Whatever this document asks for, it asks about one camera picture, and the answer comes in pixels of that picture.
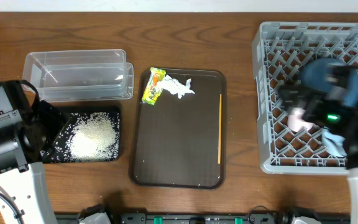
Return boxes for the dark blue bowl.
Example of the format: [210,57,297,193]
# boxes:
[298,58,358,107]

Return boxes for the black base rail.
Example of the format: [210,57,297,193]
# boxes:
[56,213,351,224]

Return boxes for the pink plastic cup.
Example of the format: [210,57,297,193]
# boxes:
[287,108,313,132]

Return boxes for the light blue small bowl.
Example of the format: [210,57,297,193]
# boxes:
[322,128,347,157]

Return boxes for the grey dishwasher rack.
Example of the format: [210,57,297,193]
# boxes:
[252,22,358,175]

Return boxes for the yellow green snack wrapper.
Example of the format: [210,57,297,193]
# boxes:
[142,67,166,105]

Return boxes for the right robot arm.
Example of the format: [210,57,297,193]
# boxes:
[278,85,358,223]

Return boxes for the black waste tray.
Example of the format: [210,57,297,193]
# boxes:
[39,105,122,165]

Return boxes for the clear plastic bin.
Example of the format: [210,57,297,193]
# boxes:
[22,49,134,103]

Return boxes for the brown serving tray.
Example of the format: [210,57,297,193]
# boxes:
[129,68,226,190]

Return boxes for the white tissue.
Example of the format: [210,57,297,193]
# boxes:
[157,75,195,99]

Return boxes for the wooden chopstick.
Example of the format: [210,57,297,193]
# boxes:
[218,94,223,164]

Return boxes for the white rice pile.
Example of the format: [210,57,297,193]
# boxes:
[53,111,120,162]

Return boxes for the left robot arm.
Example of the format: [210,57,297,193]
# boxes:
[0,80,68,223]

